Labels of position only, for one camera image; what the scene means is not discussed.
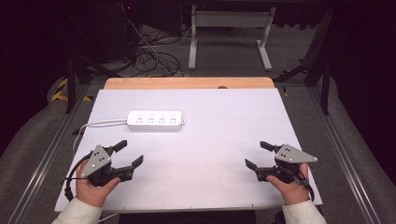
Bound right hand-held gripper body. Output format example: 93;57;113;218
255;143;318;187

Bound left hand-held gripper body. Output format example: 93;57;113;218
80;144;135;188

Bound person's left hand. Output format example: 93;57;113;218
75;160;121;208

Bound person's right hand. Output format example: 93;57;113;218
265;162;311;206

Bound white power strip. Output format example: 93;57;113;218
126;109;187;132

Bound black metal stand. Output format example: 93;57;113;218
64;50;124;115
273;7;335;117

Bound yellow black hazard tape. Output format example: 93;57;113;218
50;77;93;103

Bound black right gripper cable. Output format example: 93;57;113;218
293;172;316;202

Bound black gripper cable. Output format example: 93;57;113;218
64;152;93;203
293;172;316;202

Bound white power strip cable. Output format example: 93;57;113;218
72;118;129;157

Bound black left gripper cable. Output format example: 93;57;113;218
64;152;93;203

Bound aluminium floor rail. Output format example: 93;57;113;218
6;83;92;224
306;86;382;224

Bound tangle of floor cables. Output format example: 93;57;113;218
122;4;192;77

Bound white metal table frame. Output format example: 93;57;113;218
188;5;277;72

